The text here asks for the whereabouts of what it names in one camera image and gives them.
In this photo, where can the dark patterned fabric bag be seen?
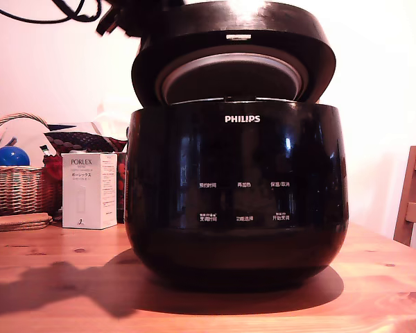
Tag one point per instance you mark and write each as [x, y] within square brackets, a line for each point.
[83, 140]

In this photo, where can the black rice cooker lid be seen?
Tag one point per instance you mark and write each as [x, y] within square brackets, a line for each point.
[263, 31]

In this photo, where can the stack of cork coasters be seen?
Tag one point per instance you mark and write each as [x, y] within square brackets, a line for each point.
[19, 222]

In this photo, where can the blue ball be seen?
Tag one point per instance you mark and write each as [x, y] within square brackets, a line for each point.
[10, 156]

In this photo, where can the white Porlex box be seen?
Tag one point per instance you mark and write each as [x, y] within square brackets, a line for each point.
[83, 194]

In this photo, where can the black Philips rice cooker body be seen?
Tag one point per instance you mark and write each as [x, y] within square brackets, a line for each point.
[239, 159]

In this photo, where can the woven wicker basket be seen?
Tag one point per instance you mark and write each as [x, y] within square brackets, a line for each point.
[19, 190]

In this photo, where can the wooden chair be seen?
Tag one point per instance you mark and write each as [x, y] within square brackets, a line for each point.
[407, 194]

